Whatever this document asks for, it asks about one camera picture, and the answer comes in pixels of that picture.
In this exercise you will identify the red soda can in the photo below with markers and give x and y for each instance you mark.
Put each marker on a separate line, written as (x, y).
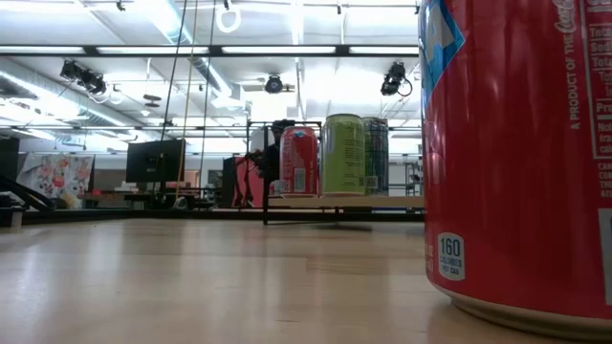
(299, 162)
(516, 167)

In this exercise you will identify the light green beverage can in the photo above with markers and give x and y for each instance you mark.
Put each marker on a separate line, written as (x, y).
(343, 157)

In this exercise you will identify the slim can with blue tab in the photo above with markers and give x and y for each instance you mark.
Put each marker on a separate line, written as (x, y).
(378, 157)

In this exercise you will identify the person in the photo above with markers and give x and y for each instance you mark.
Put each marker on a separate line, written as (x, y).
(273, 162)

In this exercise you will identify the red panel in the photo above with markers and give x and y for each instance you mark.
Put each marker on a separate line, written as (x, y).
(241, 186)

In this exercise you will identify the black ceiling spotlight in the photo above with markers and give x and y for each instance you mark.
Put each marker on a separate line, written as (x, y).
(86, 79)
(394, 79)

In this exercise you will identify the black overhead beam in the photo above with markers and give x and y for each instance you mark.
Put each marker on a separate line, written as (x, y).
(215, 50)

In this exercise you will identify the black computer monitor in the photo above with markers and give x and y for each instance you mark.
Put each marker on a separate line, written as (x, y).
(153, 162)

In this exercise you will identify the floral patterned cloth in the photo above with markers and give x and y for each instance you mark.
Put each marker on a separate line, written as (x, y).
(57, 179)

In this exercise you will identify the black cabinet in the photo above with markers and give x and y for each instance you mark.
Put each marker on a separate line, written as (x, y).
(8, 160)

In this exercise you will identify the black overhead camera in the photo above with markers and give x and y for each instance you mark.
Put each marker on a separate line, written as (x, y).
(273, 84)

